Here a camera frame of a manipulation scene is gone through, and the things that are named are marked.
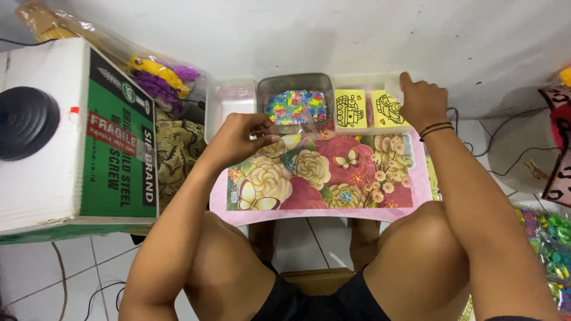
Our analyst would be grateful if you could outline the person's left hand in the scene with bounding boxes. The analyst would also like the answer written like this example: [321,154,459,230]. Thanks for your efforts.
[212,112,282,172]

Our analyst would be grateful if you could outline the person's right hand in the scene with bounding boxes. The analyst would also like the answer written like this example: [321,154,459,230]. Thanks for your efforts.
[398,71,450,134]

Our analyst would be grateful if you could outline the clear plastic bag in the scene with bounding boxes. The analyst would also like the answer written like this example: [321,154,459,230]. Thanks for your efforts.
[249,91,328,158]

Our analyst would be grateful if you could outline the black wrist band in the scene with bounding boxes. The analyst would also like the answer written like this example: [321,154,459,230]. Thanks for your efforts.
[418,121,453,133]
[420,126,456,143]

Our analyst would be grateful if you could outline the empty clear plastic container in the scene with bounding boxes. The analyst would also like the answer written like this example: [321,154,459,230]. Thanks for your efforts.
[204,78,258,144]

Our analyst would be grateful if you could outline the yellow car drawing card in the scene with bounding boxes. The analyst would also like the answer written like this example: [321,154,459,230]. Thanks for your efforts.
[370,90,410,129]

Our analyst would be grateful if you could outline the brown batik cloth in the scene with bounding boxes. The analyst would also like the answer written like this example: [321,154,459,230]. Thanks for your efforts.
[154,107,210,215]

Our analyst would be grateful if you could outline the clear container with cards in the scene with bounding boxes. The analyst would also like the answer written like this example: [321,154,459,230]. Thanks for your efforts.
[332,73,415,136]

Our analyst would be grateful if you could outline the yellow train drawing card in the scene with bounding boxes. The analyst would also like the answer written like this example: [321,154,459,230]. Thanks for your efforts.
[334,89,368,130]

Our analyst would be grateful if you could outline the grey clear plastic container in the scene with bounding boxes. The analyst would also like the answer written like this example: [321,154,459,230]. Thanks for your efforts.
[256,73,335,135]

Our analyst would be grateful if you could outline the pile of colourful plastic beads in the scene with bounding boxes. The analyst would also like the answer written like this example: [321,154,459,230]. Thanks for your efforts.
[264,90,328,126]

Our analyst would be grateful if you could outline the floral pink lap table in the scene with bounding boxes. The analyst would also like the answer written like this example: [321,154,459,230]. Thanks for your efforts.
[209,127,434,227]

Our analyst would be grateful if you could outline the grey round stool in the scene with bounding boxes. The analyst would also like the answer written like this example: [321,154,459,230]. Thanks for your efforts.
[486,108,564,195]

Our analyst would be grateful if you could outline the bag of yellow purple toys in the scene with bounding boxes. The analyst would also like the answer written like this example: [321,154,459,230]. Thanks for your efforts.
[15,0,208,117]

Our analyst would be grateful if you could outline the person's left leg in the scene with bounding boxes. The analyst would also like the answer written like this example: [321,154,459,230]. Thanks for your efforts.
[184,210,278,321]

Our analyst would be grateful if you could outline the person's leg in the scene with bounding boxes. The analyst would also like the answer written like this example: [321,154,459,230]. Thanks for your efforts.
[349,201,473,321]
[184,210,278,321]

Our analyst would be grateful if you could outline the pink leopard print item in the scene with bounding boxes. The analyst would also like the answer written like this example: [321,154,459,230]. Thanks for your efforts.
[537,84,571,208]

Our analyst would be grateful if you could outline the white green cardboard box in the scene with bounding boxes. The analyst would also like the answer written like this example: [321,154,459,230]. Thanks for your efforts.
[0,37,160,246]

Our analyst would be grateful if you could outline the person's right leg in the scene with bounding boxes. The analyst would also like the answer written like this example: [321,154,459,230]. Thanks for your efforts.
[349,201,473,321]

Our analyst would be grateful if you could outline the wooden stool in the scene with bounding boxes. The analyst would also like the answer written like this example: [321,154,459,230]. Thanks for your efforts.
[280,267,356,297]

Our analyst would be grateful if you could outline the person's black shorts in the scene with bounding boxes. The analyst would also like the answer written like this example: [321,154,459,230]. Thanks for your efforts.
[250,261,542,321]

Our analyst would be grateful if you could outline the bag of colourful plastic toys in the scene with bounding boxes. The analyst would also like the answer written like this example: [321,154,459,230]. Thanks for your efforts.
[513,204,571,315]

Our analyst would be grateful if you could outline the black round ribbed disc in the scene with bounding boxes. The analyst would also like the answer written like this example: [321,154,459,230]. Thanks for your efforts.
[0,86,61,161]

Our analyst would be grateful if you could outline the black cable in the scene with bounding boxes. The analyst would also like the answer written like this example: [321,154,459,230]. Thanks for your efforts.
[0,37,59,48]
[84,280,128,321]
[446,106,564,178]

